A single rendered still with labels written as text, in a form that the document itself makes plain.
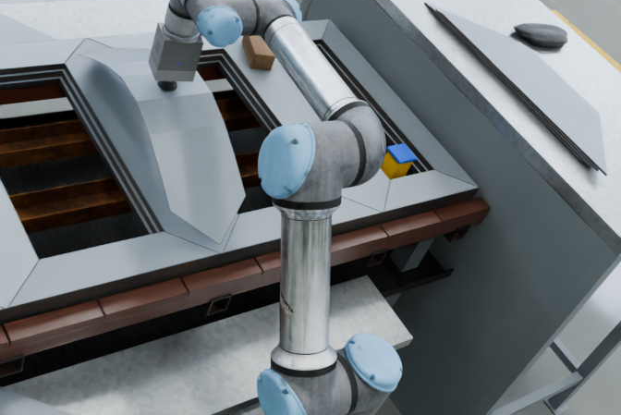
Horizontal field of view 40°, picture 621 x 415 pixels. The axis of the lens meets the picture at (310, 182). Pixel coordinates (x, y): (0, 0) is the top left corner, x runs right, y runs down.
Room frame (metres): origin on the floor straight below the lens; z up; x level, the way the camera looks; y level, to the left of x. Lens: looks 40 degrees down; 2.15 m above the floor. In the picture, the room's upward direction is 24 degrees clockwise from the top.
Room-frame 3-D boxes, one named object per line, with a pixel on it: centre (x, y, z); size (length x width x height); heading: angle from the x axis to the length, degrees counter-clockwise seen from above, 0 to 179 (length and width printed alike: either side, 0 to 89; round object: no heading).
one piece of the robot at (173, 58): (1.46, 0.37, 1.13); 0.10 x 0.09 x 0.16; 37
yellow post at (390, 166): (1.78, -0.18, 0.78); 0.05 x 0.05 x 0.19; 49
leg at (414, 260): (1.77, -0.33, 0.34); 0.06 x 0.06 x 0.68; 49
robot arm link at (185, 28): (1.45, 0.37, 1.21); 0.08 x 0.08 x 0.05
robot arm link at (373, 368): (1.02, -0.23, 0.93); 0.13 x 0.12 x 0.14; 135
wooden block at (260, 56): (1.94, 0.27, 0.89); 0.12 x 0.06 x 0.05; 31
